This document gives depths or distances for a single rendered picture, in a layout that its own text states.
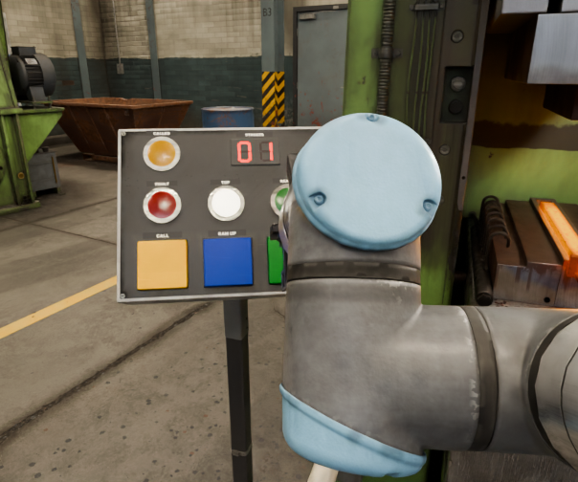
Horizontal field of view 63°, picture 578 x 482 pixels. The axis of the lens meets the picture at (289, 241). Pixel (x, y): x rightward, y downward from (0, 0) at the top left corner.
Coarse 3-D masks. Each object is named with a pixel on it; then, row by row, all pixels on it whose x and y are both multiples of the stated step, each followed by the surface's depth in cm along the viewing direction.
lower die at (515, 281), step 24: (504, 216) 106; (528, 216) 103; (576, 216) 102; (504, 240) 91; (528, 240) 88; (552, 240) 86; (504, 264) 80; (528, 264) 79; (552, 264) 78; (504, 288) 82; (528, 288) 80; (552, 288) 79; (576, 288) 78
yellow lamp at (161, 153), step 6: (156, 144) 76; (162, 144) 76; (168, 144) 76; (150, 150) 76; (156, 150) 76; (162, 150) 76; (168, 150) 76; (174, 150) 76; (150, 156) 76; (156, 156) 76; (162, 156) 76; (168, 156) 76; (174, 156) 76; (156, 162) 76; (162, 162) 76; (168, 162) 76
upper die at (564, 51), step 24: (528, 24) 76; (552, 24) 67; (576, 24) 66; (528, 48) 73; (552, 48) 68; (576, 48) 67; (504, 72) 107; (528, 72) 70; (552, 72) 69; (576, 72) 68
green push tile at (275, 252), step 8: (272, 240) 75; (272, 248) 75; (280, 248) 75; (272, 256) 74; (280, 256) 74; (272, 264) 74; (280, 264) 74; (272, 272) 74; (280, 272) 74; (272, 280) 74; (280, 280) 74
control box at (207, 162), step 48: (144, 144) 76; (192, 144) 77; (240, 144) 78; (288, 144) 79; (144, 192) 75; (192, 192) 76; (240, 192) 76; (144, 240) 74; (192, 240) 74; (192, 288) 73; (240, 288) 74
